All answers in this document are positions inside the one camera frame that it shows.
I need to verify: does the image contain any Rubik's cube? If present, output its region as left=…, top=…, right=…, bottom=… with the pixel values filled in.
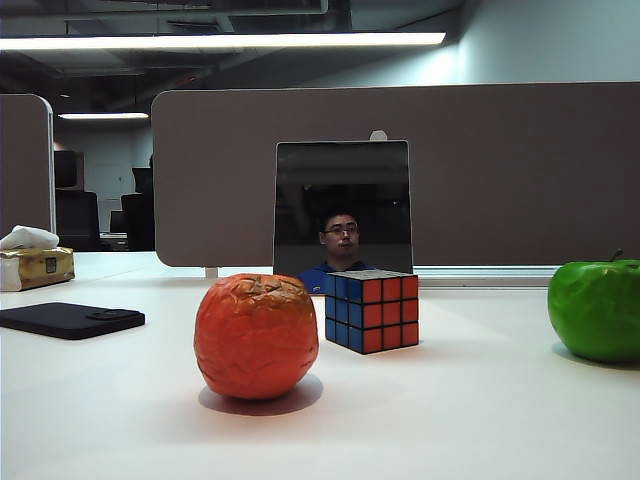
left=324, top=268, right=420, bottom=356

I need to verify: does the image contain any black office chair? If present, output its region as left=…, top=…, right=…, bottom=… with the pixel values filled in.
left=54, top=188, right=102, bottom=252
left=121, top=193, right=156, bottom=251

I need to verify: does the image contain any short ceiling light strip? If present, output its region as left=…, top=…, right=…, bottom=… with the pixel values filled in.
left=57, top=111, right=151, bottom=121

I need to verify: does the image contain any black smartphone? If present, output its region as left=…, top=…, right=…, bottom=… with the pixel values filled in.
left=0, top=301, right=146, bottom=341

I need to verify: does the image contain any black monitor screen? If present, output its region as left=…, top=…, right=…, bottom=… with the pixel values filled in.
left=272, top=139, right=415, bottom=297

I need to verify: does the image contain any long ceiling light strip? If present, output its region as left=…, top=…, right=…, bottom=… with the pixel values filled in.
left=0, top=31, right=447, bottom=52

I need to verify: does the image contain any narrow brown desk partition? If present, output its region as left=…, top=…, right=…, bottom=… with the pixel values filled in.
left=0, top=93, right=55, bottom=236

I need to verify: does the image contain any wide brown desk partition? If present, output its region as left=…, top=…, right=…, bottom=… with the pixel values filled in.
left=150, top=81, right=640, bottom=269

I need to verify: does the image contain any wrinkled orange toy fruit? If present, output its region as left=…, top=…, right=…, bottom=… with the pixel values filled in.
left=193, top=272, right=320, bottom=401

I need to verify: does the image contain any yellow tissue pack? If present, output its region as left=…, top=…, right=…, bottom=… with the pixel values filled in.
left=0, top=224, right=76, bottom=293

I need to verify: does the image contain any green toy apple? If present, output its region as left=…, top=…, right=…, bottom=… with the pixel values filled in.
left=546, top=248, right=640, bottom=364

